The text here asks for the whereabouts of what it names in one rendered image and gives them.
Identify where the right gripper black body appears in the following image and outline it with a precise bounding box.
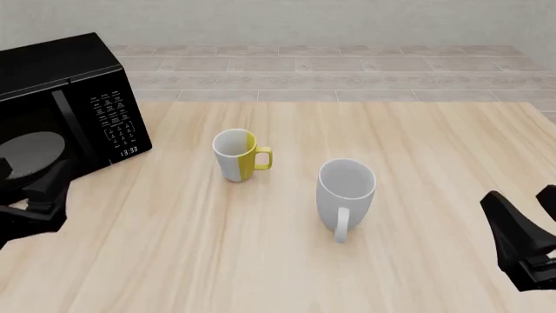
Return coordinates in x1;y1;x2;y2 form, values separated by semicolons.
497;250;556;293

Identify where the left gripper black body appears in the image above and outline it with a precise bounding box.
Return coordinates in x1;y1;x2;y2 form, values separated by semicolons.
0;203;68;250

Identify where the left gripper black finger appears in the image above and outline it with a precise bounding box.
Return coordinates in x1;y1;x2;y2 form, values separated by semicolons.
24;159;74;215
0;156;14;184

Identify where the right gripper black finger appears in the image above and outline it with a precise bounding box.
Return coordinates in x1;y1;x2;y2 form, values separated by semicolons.
535;183;556;224
479;190;552;263

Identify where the black microwave oven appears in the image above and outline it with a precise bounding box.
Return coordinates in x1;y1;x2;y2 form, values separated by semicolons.
0;31;154;196

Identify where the grey glass turntable plate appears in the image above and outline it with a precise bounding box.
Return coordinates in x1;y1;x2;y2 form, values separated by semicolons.
0;130;68;182

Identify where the white and yellow mug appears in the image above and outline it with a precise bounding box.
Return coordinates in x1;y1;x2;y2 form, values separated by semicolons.
211;128;274;184

